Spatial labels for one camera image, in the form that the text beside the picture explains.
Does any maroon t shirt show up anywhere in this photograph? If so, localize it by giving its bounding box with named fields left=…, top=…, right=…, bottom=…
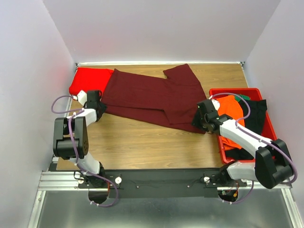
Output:
left=102, top=64, right=206, bottom=133

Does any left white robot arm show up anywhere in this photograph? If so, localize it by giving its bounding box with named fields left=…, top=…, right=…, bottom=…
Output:
left=51, top=90, right=109, bottom=188

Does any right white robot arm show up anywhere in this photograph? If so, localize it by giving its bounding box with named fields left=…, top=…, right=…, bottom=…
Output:
left=193, top=99, right=298, bottom=189

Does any folded red t shirt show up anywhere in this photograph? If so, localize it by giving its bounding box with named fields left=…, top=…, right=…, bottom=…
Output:
left=69, top=67, right=114, bottom=95

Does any orange t shirt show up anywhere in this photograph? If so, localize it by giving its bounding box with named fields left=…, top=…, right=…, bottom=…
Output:
left=216, top=95, right=244, bottom=151

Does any green t shirt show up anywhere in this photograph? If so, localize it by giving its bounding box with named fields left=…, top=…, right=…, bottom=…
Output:
left=235, top=94, right=251, bottom=102

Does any black t shirt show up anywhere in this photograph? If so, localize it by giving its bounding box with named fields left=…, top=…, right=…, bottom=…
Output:
left=223, top=100, right=267, bottom=160

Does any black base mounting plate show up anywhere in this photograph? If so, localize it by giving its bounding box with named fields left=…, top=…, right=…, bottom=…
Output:
left=79, top=168, right=246, bottom=200

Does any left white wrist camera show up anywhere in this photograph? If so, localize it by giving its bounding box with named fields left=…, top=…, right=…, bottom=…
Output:
left=72, top=90, right=87, bottom=106

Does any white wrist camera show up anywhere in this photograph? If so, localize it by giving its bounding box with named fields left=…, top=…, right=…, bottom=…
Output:
left=211, top=99, right=220, bottom=111
left=72, top=90, right=87, bottom=106

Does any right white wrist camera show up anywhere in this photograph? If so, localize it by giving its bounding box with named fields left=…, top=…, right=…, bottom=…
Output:
left=211, top=99, right=220, bottom=111

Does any aluminium frame rail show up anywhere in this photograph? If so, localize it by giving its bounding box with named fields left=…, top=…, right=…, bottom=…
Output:
left=38, top=171, right=78, bottom=191

